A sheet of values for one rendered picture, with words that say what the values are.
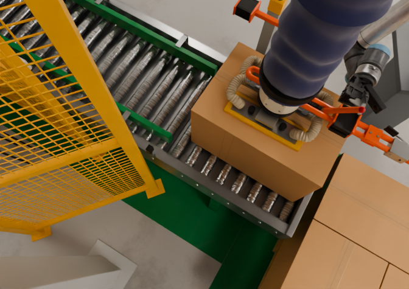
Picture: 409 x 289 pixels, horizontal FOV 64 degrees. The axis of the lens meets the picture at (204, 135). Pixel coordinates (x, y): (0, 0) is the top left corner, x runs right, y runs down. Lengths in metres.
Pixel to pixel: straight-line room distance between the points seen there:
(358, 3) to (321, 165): 0.75
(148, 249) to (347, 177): 1.25
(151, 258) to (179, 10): 1.91
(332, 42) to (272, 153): 0.57
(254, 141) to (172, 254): 1.10
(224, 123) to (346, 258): 0.89
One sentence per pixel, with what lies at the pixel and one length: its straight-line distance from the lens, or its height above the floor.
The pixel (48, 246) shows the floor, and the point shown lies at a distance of 2.36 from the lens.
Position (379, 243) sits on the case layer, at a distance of 1.87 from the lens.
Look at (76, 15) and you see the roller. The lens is 2.25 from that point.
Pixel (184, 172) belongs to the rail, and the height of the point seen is 0.59.
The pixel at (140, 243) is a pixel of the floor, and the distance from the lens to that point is 2.21.
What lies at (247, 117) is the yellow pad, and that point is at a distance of 1.34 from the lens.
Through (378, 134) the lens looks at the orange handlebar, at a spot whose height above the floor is 1.09.
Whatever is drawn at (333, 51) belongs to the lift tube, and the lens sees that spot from 0.93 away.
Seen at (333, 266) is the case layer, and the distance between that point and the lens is 1.77.
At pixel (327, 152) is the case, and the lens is 1.40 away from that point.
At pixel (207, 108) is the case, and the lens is 1.36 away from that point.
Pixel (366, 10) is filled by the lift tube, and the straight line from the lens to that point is 0.82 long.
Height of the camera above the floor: 2.18
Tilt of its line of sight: 70 degrees down
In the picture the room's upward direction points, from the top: 5 degrees clockwise
